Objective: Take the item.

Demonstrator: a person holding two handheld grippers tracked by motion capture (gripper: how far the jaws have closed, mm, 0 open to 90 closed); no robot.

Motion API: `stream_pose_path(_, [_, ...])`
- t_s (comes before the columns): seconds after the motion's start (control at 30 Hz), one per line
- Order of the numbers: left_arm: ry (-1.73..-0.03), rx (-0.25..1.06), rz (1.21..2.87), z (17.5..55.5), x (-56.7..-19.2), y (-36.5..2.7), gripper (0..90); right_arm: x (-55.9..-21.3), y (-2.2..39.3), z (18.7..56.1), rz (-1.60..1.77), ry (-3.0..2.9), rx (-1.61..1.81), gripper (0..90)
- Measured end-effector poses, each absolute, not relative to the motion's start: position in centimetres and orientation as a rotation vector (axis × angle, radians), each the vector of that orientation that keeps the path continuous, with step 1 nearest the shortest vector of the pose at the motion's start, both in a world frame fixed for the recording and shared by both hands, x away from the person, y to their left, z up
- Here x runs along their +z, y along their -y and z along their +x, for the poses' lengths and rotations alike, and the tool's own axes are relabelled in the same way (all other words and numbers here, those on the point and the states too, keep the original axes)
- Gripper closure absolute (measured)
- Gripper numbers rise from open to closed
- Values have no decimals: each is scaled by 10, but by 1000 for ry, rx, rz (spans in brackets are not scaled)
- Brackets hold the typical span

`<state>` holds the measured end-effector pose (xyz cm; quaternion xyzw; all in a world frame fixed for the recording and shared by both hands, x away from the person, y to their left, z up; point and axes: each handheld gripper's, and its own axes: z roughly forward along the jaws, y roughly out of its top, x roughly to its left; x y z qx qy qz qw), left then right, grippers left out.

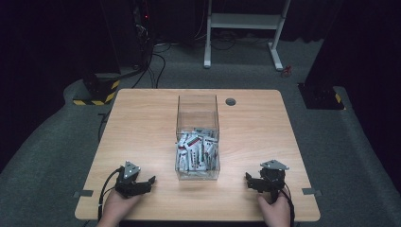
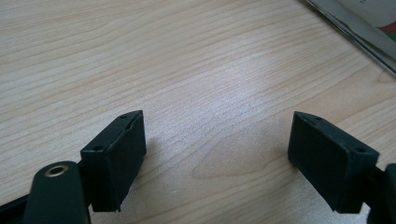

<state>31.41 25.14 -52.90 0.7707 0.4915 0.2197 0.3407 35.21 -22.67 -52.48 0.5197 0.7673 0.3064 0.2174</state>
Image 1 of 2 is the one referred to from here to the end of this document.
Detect dark equipment rack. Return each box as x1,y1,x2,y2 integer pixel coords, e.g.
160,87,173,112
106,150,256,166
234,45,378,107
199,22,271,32
131,0,156,68

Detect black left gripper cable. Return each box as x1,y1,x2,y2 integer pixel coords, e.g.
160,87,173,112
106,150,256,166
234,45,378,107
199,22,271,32
97,167,123,222

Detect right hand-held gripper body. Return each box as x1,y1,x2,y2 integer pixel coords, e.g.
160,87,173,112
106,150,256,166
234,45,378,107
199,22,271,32
257,159,290,203

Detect white metal stand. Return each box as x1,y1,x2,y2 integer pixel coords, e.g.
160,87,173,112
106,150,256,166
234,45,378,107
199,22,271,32
202,0,292,72

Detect clear plastic box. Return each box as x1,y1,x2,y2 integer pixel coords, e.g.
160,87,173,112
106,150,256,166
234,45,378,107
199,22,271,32
174,94,221,182

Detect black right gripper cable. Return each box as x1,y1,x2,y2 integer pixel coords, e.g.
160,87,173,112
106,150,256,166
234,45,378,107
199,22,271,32
279,188,296,227

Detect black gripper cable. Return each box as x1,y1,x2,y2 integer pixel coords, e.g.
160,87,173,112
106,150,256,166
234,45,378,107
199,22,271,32
279,188,296,227
97,167,123,222

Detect black floor cables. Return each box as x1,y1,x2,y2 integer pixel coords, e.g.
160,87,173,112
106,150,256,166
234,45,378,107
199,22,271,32
131,29,272,90

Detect person's right hand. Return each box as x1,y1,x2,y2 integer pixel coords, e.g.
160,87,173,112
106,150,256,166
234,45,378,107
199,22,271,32
256,187,291,227

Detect black yellow striped stand base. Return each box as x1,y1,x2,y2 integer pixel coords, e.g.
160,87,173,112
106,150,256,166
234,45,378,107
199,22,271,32
72,73,121,107

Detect grey tape strip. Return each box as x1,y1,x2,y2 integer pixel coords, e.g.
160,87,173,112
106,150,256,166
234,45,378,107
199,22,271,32
301,187,323,197
73,189,95,199

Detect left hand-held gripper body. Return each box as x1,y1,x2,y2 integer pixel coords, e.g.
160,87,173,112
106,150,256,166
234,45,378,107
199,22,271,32
114,161,147,200

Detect pile of white packets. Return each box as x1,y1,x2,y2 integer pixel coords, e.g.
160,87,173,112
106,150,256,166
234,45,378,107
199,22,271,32
176,127,219,173

